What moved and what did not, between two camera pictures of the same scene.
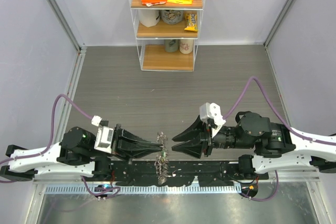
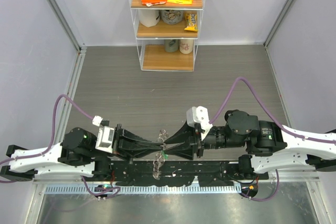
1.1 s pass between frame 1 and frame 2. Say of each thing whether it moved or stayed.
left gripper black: stayed
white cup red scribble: stayed
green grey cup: stayed
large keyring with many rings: moved
